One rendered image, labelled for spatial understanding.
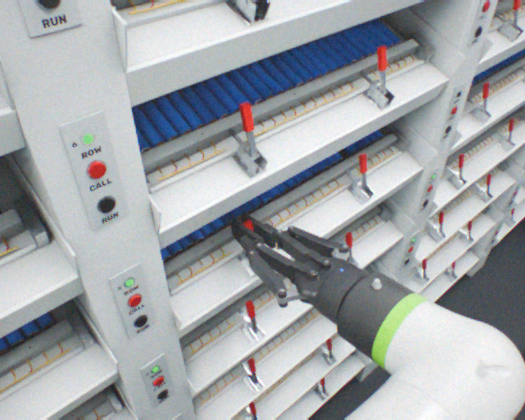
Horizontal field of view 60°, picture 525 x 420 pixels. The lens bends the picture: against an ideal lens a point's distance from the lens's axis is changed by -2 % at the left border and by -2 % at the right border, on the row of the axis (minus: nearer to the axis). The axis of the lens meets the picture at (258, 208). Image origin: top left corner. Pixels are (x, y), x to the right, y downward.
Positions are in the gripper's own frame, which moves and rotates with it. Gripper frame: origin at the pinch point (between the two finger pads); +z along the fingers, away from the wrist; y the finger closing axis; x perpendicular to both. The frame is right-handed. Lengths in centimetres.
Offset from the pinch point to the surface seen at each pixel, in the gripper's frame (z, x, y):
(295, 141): -1.6, 12.5, 8.4
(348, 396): 13, -97, 38
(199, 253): 4.8, -2.3, -7.0
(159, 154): 1.9, 17.3, -10.6
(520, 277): 0, -100, 130
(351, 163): 5.0, -2.3, 28.2
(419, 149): 0.7, -4.5, 44.3
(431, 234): 9, -45, 69
